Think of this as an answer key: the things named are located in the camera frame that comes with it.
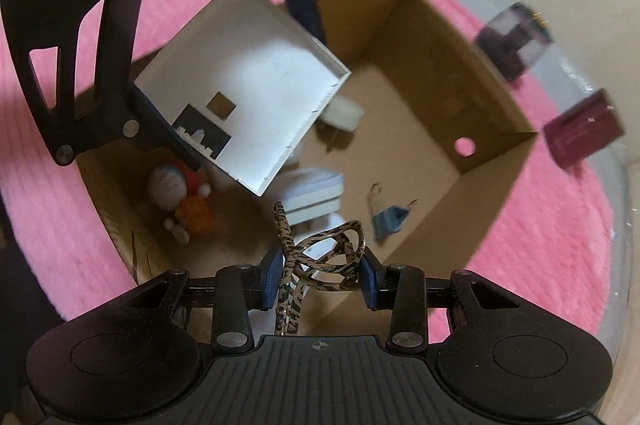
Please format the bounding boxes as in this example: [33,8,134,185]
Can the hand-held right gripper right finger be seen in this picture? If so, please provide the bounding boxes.
[357,249,524,351]

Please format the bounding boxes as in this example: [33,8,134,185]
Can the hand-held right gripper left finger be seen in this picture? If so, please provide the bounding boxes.
[122,248,283,356]

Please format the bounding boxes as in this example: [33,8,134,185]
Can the leopard print cable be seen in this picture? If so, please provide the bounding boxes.
[272,201,369,337]

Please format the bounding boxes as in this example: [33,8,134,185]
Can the white box lid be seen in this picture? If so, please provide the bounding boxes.
[132,0,352,197]

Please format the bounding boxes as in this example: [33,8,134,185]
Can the white plug adapter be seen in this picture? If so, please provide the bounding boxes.
[320,94,366,151]

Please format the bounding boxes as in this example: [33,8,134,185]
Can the cardboard box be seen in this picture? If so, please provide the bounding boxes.
[75,0,539,337]

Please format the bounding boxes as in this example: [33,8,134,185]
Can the blue binder clip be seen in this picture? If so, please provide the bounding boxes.
[369,183,422,241]

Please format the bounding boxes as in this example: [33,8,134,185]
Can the cartoon cat toy figure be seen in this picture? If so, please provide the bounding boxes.
[146,161,217,247]

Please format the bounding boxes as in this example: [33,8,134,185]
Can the maroon box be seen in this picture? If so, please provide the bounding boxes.
[542,89,626,168]

